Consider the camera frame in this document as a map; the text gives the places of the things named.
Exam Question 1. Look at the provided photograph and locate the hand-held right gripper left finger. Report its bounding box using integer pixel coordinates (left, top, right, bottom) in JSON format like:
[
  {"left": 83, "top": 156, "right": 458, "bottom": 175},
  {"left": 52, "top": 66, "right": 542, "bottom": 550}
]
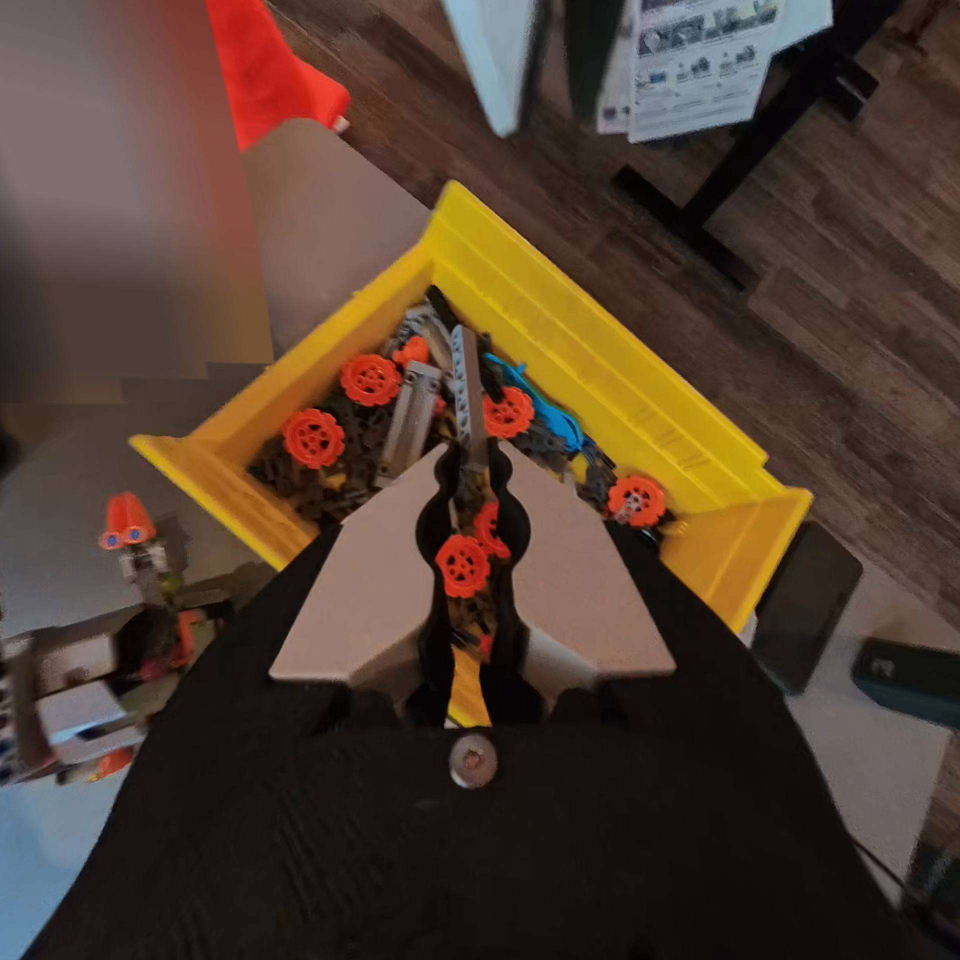
[{"left": 268, "top": 442, "right": 462, "bottom": 727}]

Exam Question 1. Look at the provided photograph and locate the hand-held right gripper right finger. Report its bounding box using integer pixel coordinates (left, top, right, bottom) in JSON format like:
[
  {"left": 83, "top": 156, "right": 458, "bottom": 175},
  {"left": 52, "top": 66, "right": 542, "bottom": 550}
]
[{"left": 478, "top": 441, "right": 678, "bottom": 727}]

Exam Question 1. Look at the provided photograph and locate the pile of building pieces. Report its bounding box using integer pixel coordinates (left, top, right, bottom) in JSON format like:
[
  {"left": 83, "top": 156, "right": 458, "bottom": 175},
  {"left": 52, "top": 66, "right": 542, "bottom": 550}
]
[{"left": 247, "top": 285, "right": 676, "bottom": 661}]

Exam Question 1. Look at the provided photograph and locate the yellow parts bin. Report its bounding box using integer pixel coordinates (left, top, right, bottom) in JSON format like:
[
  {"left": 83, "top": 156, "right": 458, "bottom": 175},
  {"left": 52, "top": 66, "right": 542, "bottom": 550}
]
[{"left": 129, "top": 180, "right": 815, "bottom": 727}]

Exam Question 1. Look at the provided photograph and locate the grey partly built robot model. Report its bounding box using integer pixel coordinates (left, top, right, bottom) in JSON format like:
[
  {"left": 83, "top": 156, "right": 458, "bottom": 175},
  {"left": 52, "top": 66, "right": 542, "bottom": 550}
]
[{"left": 0, "top": 491, "right": 241, "bottom": 789}]

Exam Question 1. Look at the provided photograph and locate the grey desk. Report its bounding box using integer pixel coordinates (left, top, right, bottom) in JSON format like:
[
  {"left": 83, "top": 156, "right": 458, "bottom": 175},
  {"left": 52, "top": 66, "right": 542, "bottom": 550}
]
[{"left": 0, "top": 118, "right": 954, "bottom": 960}]

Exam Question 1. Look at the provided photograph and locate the orange toothed wheel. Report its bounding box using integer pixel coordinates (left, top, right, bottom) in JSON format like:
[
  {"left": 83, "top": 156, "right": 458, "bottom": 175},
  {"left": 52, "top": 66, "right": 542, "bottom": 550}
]
[
  {"left": 481, "top": 386, "right": 536, "bottom": 440},
  {"left": 606, "top": 474, "right": 669, "bottom": 528},
  {"left": 474, "top": 501, "right": 513, "bottom": 560},
  {"left": 435, "top": 534, "right": 492, "bottom": 599},
  {"left": 341, "top": 352, "right": 402, "bottom": 408},
  {"left": 281, "top": 408, "right": 348, "bottom": 470}
]

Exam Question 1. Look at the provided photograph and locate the teal plastic tool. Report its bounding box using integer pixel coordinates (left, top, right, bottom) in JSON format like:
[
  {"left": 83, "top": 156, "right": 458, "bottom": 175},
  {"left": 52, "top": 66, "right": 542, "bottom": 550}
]
[{"left": 480, "top": 351, "right": 605, "bottom": 470}]

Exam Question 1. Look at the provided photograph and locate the black power adapter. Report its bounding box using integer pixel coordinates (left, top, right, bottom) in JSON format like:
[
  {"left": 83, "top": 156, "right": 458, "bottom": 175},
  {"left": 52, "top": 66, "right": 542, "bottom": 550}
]
[{"left": 750, "top": 519, "right": 865, "bottom": 697}]

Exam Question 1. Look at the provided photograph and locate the dark slim upright device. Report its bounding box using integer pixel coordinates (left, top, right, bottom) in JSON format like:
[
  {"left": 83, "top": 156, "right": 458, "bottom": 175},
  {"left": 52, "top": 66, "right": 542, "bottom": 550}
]
[{"left": 851, "top": 636, "right": 960, "bottom": 730}]

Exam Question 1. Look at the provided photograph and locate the printed paper label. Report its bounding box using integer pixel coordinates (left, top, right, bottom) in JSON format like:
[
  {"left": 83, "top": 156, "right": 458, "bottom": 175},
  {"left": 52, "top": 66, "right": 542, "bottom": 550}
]
[{"left": 597, "top": 0, "right": 835, "bottom": 145}]

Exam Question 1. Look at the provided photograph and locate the white panel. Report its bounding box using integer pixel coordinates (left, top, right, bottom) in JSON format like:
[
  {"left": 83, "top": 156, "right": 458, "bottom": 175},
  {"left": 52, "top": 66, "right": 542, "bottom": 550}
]
[{"left": 442, "top": 0, "right": 543, "bottom": 138}]

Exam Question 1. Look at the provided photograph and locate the long grey frame piece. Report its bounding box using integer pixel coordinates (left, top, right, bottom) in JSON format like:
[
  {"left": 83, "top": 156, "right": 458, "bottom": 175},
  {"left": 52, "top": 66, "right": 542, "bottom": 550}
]
[{"left": 377, "top": 360, "right": 445, "bottom": 481}]

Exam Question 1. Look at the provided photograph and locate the black table leg frame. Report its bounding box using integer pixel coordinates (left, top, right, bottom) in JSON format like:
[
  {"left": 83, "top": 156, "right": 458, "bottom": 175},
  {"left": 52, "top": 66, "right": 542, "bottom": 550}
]
[{"left": 611, "top": 0, "right": 905, "bottom": 292}]

